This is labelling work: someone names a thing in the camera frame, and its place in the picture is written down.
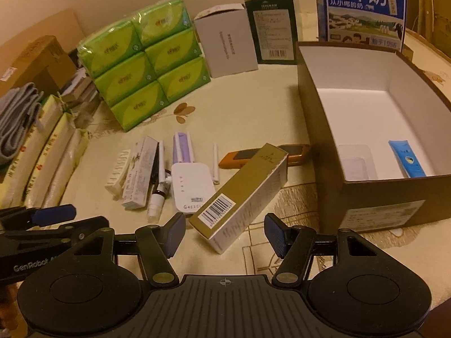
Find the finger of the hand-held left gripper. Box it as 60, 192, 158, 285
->
0, 216, 110, 246
0, 203, 77, 232

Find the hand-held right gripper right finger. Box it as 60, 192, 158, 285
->
264, 213, 381, 288

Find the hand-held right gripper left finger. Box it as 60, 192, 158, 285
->
70, 213, 186, 288

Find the small white spray bottle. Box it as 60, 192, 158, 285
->
147, 179, 171, 223

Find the white router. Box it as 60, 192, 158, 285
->
171, 162, 216, 216

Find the gold box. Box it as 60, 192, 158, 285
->
188, 143, 289, 255

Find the white medicine box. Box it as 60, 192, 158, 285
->
121, 137, 159, 209

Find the brown cardboard box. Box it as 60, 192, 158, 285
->
296, 40, 451, 235

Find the white stick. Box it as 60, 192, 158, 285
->
211, 143, 221, 184

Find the orange handheld device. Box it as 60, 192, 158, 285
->
218, 143, 311, 168

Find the purple and white box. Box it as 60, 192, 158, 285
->
173, 132, 196, 164

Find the white rice sack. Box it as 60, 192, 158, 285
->
0, 95, 65, 201
41, 129, 89, 209
23, 113, 76, 208

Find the grey cloth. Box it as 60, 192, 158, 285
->
0, 83, 45, 170

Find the clear plastic tray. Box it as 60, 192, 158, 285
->
336, 144, 379, 181

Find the stack of books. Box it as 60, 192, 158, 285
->
58, 67, 103, 130

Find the brown cardboard carton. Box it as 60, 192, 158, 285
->
0, 35, 76, 97

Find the blue tube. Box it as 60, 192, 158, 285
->
388, 140, 427, 178

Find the bundle of green tissue packs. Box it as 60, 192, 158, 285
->
77, 0, 212, 133

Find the flat cardboard box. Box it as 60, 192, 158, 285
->
0, 8, 86, 69

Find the white cardboard box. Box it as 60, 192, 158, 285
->
194, 3, 259, 79

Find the dark green box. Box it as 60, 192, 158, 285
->
245, 0, 300, 66

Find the blue milk carton box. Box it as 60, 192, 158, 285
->
313, 0, 408, 52

